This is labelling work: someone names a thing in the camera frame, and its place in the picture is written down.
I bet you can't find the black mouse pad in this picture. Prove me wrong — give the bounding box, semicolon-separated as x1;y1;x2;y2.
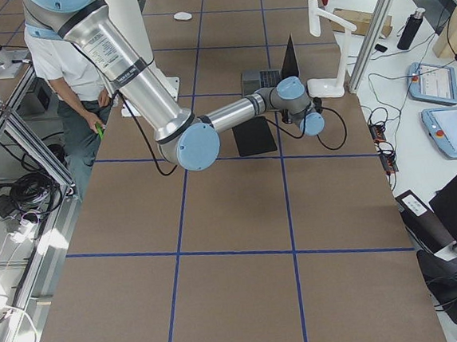
232;116;277;157

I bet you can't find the grey laptop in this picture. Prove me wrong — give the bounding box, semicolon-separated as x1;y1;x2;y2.
241;36;299;96

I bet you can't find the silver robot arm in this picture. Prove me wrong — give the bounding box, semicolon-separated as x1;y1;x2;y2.
22;0;325;171

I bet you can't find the white desk lamp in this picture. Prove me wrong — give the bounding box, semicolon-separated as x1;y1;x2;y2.
298;0;364;100

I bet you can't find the white computer mouse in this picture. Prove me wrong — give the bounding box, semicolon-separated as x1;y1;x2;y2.
173;12;193;22

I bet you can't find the left black usb hub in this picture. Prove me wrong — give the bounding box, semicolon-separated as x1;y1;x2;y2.
368;124;387;143

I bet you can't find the black usb hub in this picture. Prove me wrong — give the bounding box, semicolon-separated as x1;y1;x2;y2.
378;149;398;175
368;124;387;143

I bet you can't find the right black usb hub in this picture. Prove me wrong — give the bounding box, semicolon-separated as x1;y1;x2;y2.
378;149;398;175

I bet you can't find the person in white shirt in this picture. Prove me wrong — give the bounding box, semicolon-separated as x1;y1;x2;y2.
24;29;112;199

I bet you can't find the cardboard box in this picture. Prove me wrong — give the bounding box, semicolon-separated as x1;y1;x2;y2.
333;9;393;38

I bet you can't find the upper teach pendant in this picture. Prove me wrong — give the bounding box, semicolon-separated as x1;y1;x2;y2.
407;61;457;105

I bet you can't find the teach pendant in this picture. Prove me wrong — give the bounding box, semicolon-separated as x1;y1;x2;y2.
407;61;457;105
420;107;457;159

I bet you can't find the black water bottle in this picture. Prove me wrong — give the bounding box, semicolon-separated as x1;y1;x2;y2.
397;8;426;50

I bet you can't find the lower teach pendant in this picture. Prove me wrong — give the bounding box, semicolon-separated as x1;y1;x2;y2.
420;107;457;159

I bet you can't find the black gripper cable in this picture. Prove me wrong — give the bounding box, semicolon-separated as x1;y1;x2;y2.
265;104;349;155

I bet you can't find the green handled tool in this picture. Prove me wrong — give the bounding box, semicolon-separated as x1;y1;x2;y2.
95;122;105;140

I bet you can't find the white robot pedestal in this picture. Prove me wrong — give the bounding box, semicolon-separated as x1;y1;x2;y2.
105;0;179;101

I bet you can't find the aluminium frame post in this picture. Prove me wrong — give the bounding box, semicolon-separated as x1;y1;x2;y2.
348;0;394;94

